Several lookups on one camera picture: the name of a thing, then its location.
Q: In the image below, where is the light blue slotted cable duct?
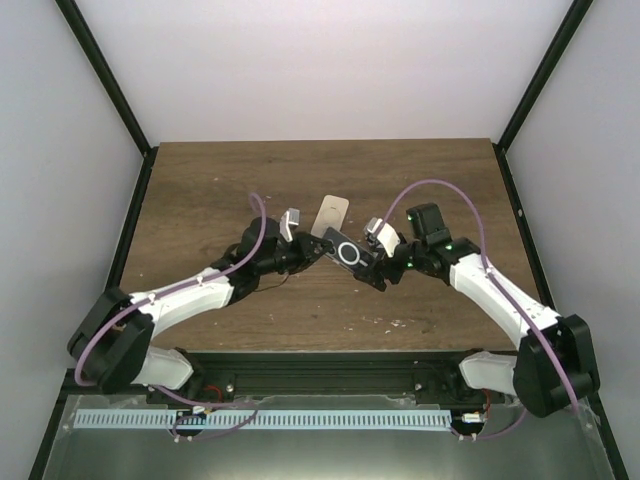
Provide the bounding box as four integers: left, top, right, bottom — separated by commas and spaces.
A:
71, 409, 452, 431

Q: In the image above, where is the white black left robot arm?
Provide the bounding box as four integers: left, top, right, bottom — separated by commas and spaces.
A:
67, 218, 332, 404

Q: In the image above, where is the black smartphone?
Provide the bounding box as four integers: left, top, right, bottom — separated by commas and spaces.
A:
323, 228, 374, 275

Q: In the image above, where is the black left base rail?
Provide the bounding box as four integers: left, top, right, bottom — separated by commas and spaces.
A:
28, 146, 159, 480

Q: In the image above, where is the black right frame post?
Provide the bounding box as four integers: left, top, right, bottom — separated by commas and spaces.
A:
497, 0, 593, 151

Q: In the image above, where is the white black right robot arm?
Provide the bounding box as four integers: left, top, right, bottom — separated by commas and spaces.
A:
354, 203, 601, 418

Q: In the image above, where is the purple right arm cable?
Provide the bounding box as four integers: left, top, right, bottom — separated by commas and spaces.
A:
382, 178, 584, 441

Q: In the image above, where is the beige phone case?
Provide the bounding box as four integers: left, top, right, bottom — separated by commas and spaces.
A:
311, 195, 349, 238

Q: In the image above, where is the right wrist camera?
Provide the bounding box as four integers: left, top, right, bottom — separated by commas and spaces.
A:
364, 217, 401, 258

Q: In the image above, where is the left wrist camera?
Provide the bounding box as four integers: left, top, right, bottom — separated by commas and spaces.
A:
279, 208, 300, 243

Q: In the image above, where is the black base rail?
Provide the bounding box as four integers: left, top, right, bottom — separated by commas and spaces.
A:
28, 146, 159, 480
492, 143, 629, 480

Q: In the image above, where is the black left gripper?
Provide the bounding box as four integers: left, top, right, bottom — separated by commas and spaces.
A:
257, 231, 332, 276

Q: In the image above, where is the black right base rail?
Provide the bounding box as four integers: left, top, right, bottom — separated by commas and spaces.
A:
492, 143, 629, 480

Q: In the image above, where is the black front mounting rail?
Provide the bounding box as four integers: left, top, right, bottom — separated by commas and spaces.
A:
185, 351, 505, 408

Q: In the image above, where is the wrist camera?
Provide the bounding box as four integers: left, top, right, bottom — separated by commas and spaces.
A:
364, 217, 401, 258
279, 208, 300, 243

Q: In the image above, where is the grey metal front plate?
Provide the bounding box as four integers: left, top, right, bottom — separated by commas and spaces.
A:
44, 397, 613, 479

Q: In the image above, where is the black frame post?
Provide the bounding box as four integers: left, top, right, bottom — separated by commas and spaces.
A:
497, 0, 593, 151
53, 0, 153, 156

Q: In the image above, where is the black left frame post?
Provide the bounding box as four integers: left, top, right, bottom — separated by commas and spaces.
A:
53, 0, 153, 156

